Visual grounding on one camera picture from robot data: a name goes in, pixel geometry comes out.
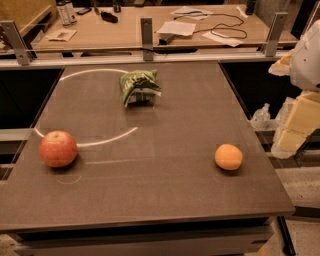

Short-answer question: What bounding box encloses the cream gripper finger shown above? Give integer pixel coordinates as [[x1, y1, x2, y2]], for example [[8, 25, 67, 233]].
[[271, 91, 320, 159], [268, 50, 294, 76]]

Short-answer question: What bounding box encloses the orange fruit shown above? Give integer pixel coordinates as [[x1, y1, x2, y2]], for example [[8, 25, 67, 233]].
[[214, 144, 243, 171]]

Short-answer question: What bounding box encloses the clear plastic bottle near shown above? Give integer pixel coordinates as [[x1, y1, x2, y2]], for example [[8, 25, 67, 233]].
[[250, 103, 270, 130]]

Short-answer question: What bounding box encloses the white paper sheet right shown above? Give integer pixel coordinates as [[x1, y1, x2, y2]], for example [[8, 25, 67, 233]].
[[203, 32, 243, 47]]

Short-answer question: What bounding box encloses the white paper sheet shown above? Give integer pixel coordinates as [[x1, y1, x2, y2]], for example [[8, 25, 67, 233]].
[[203, 32, 243, 47], [157, 21, 196, 36], [172, 6, 213, 20]]

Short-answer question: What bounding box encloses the white paper sheet back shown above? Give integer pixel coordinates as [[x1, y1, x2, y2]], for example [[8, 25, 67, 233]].
[[172, 6, 213, 20]]

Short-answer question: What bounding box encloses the white paper sheet center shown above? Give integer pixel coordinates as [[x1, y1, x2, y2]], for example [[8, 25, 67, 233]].
[[157, 21, 196, 36]]

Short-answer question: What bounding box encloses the crumpled green snack bag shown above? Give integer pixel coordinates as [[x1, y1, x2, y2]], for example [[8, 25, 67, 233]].
[[119, 70, 162, 107]]

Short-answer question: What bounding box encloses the black computer mouse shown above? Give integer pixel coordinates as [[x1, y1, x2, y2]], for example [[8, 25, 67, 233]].
[[100, 11, 118, 23]]

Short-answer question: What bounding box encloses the black phone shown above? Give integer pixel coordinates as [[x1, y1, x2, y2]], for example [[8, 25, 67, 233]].
[[76, 7, 92, 15]]

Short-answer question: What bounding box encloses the wooden background desk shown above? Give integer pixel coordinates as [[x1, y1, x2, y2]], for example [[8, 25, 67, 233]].
[[31, 3, 300, 54]]

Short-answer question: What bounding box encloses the small paper packet left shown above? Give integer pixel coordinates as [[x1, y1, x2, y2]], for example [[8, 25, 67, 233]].
[[46, 28, 77, 42]]

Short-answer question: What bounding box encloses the red apple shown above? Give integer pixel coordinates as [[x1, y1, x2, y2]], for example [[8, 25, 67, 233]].
[[39, 131, 78, 168]]

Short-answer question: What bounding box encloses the right metal bracket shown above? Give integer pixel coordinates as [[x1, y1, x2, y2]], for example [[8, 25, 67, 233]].
[[261, 12, 288, 57]]

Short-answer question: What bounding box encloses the metal bracket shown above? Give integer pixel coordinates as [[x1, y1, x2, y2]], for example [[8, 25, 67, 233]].
[[140, 17, 153, 61], [0, 20, 33, 66], [261, 12, 288, 57]]

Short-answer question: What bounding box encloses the black cable on desk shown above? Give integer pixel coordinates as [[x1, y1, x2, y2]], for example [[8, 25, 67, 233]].
[[173, 12, 248, 40]]

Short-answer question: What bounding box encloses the middle metal bracket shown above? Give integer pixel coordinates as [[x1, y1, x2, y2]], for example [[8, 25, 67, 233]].
[[140, 17, 153, 61]]

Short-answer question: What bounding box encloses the left metal bracket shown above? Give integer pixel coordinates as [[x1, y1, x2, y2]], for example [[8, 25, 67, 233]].
[[0, 20, 33, 66]]

